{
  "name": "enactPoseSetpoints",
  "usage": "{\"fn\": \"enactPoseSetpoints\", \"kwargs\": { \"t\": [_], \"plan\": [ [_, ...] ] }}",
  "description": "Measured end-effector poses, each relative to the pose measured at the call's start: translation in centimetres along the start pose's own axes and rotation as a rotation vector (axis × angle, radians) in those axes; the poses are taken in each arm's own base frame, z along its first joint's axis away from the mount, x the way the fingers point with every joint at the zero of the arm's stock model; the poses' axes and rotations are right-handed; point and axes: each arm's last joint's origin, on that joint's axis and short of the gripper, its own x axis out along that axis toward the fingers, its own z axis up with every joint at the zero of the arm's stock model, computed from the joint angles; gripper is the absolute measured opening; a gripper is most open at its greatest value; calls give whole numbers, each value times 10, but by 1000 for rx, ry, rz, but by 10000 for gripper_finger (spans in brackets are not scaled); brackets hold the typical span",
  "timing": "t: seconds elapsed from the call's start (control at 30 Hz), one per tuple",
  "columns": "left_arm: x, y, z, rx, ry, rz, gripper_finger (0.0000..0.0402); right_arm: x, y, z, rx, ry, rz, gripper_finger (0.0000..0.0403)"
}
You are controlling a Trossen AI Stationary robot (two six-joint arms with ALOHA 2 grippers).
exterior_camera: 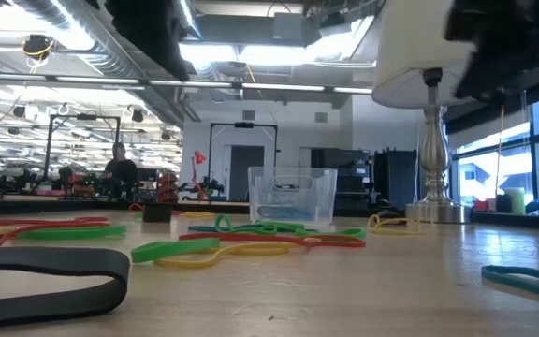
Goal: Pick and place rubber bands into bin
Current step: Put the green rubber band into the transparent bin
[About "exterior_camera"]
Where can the red desk lamp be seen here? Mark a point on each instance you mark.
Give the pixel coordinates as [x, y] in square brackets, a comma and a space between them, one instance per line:
[199, 156]

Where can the small red box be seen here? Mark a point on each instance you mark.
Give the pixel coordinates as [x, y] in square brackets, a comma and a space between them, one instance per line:
[484, 205]

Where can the grey wall vent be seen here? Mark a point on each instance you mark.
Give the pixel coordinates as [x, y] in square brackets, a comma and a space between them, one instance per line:
[248, 115]
[321, 117]

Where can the person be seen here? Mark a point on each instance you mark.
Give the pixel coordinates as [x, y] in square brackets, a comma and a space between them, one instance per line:
[120, 173]

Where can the clear plastic bin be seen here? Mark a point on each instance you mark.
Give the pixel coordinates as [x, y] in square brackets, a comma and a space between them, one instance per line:
[293, 187]

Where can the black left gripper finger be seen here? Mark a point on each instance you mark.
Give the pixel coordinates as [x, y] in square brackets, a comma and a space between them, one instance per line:
[173, 47]
[150, 42]

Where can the long ceiling light strip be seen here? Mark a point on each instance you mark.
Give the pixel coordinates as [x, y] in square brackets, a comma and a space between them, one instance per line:
[283, 87]

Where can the wide green rubber band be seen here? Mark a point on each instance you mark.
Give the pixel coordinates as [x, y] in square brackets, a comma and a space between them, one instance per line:
[176, 249]
[265, 229]
[73, 232]

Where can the black window frame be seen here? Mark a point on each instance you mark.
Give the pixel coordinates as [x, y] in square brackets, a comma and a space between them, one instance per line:
[537, 154]

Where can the small black block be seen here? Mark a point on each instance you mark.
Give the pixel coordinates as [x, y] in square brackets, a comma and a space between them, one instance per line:
[383, 212]

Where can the grey door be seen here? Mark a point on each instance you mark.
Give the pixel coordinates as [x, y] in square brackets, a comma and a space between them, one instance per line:
[246, 159]

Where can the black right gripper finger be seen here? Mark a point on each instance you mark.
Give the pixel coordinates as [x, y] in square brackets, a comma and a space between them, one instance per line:
[474, 75]
[501, 79]

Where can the thin green rubber band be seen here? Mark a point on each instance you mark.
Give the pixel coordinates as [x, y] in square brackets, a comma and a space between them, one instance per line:
[344, 232]
[138, 215]

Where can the black gantry frame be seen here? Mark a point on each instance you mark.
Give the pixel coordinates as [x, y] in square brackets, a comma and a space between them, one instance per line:
[243, 125]
[82, 117]

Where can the silver ventilation duct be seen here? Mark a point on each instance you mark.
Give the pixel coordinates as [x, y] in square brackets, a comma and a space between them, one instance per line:
[110, 61]

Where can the red rubber band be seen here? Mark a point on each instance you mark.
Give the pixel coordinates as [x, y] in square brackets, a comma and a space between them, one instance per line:
[49, 222]
[251, 238]

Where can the white shade table lamp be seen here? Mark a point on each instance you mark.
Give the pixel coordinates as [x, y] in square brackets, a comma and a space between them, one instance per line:
[410, 47]

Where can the light green cylinder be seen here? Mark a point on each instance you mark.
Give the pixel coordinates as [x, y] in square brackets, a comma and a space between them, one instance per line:
[514, 201]

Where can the black cabinet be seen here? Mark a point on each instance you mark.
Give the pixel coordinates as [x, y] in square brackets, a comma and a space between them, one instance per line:
[398, 178]

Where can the black shelf unit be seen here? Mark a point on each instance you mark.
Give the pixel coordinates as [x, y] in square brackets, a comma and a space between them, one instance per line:
[353, 182]

